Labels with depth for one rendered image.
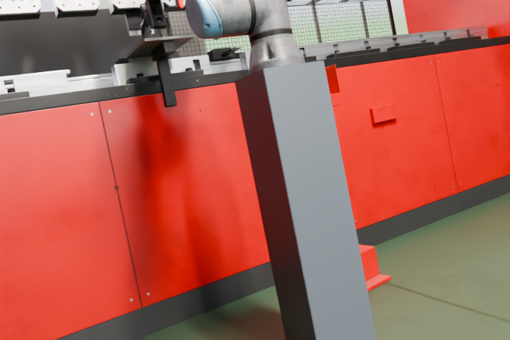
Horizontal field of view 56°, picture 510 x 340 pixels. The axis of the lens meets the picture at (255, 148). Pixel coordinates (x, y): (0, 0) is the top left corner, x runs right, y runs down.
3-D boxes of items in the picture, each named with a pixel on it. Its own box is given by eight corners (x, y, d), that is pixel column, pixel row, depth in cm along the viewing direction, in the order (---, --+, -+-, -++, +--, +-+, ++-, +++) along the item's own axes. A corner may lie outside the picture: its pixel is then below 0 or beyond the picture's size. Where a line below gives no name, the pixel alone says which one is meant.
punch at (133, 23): (130, 35, 184) (125, 10, 183) (129, 36, 185) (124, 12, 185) (155, 33, 189) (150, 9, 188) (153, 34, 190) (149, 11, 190)
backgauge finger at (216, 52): (228, 51, 208) (225, 40, 208) (204, 64, 230) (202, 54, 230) (251, 48, 214) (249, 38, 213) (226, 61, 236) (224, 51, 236)
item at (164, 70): (175, 102, 165) (162, 41, 164) (162, 108, 177) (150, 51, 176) (186, 101, 167) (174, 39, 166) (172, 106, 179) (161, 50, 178)
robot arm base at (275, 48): (316, 61, 124) (309, 23, 123) (266, 68, 117) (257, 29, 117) (288, 72, 138) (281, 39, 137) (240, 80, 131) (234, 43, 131)
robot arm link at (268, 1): (300, 26, 124) (291, -26, 124) (255, 30, 118) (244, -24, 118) (279, 38, 135) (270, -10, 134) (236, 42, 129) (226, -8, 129)
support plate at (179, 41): (145, 41, 159) (144, 38, 158) (125, 58, 182) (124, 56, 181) (194, 36, 167) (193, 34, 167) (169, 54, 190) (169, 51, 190)
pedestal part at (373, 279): (355, 299, 163) (348, 265, 162) (306, 288, 183) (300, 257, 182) (391, 278, 174) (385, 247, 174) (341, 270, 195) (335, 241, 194)
